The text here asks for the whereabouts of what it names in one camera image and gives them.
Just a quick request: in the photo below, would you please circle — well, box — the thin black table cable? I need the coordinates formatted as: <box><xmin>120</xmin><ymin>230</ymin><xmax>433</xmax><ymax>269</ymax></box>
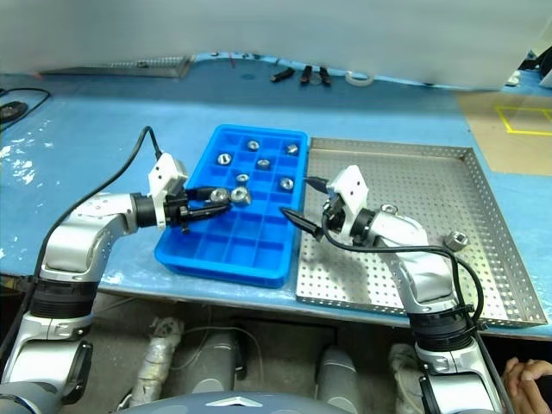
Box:
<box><xmin>0</xmin><ymin>87</ymin><xmax>52</xmax><ymax>130</ymax></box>

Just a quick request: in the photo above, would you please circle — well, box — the black round disc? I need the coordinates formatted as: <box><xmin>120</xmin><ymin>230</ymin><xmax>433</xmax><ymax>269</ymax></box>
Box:
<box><xmin>0</xmin><ymin>101</ymin><xmax>29</xmax><ymax>122</ymax></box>

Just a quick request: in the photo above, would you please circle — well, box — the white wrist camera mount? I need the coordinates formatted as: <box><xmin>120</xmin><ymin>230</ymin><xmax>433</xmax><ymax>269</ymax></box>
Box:
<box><xmin>326</xmin><ymin>165</ymin><xmax>370</xmax><ymax>229</ymax></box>
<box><xmin>147</xmin><ymin>154</ymin><xmax>189</xmax><ymax>229</ymax></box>

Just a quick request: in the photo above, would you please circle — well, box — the yellow tape outline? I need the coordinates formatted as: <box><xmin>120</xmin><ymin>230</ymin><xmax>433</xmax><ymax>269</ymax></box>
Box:
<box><xmin>494</xmin><ymin>104</ymin><xmax>552</xmax><ymax>137</ymax></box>

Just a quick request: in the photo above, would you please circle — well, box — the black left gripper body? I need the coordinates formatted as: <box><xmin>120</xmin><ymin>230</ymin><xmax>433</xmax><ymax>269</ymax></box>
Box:
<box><xmin>163</xmin><ymin>182</ymin><xmax>193</xmax><ymax>236</ymax></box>

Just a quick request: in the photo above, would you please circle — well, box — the bystander bare hand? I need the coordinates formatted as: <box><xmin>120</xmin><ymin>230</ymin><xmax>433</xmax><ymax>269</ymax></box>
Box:
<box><xmin>502</xmin><ymin>356</ymin><xmax>552</xmax><ymax>414</ymax></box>

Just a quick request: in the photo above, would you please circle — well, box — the white tape roll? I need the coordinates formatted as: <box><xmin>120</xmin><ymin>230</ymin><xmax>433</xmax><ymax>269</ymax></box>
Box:
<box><xmin>344</xmin><ymin>69</ymin><xmax>375</xmax><ymax>87</ymax></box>

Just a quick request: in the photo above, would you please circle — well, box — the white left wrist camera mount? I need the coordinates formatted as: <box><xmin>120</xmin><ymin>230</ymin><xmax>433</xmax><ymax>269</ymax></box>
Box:
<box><xmin>147</xmin><ymin>154</ymin><xmax>189</xmax><ymax>229</ymax></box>

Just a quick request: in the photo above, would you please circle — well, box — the brown cardboard sheet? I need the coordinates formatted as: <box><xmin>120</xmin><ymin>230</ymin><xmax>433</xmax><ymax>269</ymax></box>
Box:
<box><xmin>456</xmin><ymin>92</ymin><xmax>552</xmax><ymax>177</ymax></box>

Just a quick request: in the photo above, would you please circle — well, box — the blue compartment tray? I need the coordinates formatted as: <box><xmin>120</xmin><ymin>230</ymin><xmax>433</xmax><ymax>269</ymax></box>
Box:
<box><xmin>154</xmin><ymin>123</ymin><xmax>310</xmax><ymax>289</ymax></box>

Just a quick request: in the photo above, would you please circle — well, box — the white wrapped table leg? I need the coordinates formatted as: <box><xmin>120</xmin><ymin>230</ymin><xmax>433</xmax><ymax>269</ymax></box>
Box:
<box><xmin>387</xmin><ymin>342</ymin><xmax>426</xmax><ymax>414</ymax></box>
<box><xmin>129</xmin><ymin>317</ymin><xmax>186</xmax><ymax>406</ymax></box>

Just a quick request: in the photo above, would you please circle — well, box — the dark grey rounded shape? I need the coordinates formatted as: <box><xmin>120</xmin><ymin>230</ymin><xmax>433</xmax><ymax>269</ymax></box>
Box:
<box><xmin>317</xmin><ymin>347</ymin><xmax>363</xmax><ymax>411</ymax></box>
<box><xmin>189</xmin><ymin>329</ymin><xmax>239</xmax><ymax>393</ymax></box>

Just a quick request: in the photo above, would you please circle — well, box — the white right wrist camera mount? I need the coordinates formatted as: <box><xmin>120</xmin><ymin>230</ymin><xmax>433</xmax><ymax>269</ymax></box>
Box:
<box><xmin>326</xmin><ymin>165</ymin><xmax>370</xmax><ymax>229</ymax></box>

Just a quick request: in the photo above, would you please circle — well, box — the long perforated steel tray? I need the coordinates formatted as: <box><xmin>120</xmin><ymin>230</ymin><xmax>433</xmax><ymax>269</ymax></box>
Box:
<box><xmin>38</xmin><ymin>54</ymin><xmax>194</xmax><ymax>79</ymax></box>

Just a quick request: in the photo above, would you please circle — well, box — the grey robot torso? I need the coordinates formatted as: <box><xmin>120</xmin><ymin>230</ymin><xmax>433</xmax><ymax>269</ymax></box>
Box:
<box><xmin>116</xmin><ymin>390</ymin><xmax>320</xmax><ymax>414</ymax></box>

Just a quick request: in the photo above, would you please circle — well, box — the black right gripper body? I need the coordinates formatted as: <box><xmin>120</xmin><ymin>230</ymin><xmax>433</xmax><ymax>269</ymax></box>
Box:
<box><xmin>321</xmin><ymin>193</ymin><xmax>353</xmax><ymax>236</ymax></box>

